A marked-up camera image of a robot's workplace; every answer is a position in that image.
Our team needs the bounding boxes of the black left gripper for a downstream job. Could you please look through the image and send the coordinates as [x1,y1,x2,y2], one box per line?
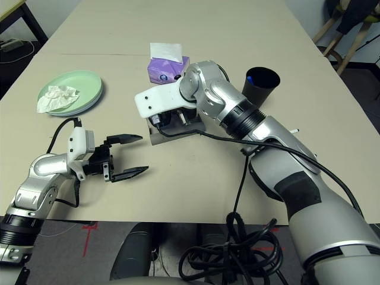
[83,134,150,183]

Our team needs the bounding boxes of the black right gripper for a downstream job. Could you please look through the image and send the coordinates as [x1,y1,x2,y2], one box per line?
[147,107,198,129]

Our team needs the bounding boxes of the grey glasses case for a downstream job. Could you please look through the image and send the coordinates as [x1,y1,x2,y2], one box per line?
[148,114,206,146]

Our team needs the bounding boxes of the green plate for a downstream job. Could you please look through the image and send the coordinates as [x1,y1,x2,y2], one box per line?
[37,70,104,115]

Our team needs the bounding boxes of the white tissue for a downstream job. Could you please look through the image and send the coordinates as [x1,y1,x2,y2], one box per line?
[36,85,80,113]

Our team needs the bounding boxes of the purple tissue box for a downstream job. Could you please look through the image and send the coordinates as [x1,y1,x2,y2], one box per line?
[147,43,191,87]

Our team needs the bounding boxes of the blue plate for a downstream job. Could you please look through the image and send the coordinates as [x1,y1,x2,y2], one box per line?
[47,88,105,117]

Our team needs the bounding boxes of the dark grey robot left leg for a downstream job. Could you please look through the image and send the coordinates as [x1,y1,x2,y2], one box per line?
[109,224,158,281]

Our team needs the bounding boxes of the dark grey robot leg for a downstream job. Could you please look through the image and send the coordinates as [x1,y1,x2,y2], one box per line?
[198,225,235,247]
[109,224,158,281]

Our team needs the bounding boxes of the black cup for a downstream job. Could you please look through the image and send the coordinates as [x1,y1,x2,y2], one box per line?
[242,67,281,107]

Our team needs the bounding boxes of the dark grey robot right leg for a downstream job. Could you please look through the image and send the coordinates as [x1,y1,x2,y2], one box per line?
[198,225,235,247]

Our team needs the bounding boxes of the pale robot torso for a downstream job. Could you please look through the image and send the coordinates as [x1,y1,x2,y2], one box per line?
[106,275,191,285]

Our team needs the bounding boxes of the side table black legs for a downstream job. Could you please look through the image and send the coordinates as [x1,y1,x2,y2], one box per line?
[0,0,48,60]

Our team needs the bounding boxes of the grey power strip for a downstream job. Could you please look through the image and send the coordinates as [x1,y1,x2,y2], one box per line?
[0,38,24,52]

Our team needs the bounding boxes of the black jacket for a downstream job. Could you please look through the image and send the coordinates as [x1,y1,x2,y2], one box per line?
[325,0,380,35]

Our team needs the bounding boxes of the wooden stool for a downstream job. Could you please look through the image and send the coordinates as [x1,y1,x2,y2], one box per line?
[313,0,380,75]

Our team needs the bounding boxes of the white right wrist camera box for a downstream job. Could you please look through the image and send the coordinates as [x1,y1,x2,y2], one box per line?
[134,84,198,118]

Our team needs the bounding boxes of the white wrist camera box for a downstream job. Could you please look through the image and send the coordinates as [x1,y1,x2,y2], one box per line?
[134,84,198,118]
[66,126,96,181]

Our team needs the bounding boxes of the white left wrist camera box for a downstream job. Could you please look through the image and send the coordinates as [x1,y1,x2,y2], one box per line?
[66,126,96,181]

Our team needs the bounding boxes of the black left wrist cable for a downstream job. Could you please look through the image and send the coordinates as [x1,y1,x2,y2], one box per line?
[46,117,84,208]

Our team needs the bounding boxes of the black cable bundle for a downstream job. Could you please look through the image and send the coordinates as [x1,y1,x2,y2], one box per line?
[179,212,284,285]

